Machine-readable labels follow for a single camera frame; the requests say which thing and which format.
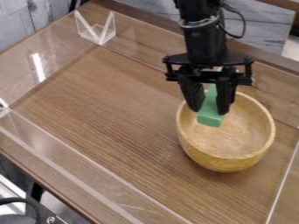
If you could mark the green rectangular block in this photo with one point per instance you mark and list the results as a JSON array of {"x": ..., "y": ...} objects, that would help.
[{"x": 209, "y": 114}]

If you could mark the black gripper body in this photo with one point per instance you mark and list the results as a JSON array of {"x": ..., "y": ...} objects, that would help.
[{"x": 209, "y": 61}]

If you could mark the black table leg bracket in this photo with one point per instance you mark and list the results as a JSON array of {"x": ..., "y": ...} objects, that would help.
[{"x": 43, "y": 214}]

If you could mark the clear acrylic corner bracket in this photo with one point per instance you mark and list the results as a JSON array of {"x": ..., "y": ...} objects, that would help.
[{"x": 99, "y": 34}]

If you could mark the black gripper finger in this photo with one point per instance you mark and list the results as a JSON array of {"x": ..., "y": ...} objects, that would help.
[
  {"x": 193, "y": 91},
  {"x": 226, "y": 94}
]

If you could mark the brown wooden bowl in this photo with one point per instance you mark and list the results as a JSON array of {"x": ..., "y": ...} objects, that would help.
[{"x": 234, "y": 146}]

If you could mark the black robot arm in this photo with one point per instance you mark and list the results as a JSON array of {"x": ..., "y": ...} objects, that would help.
[{"x": 196, "y": 10}]

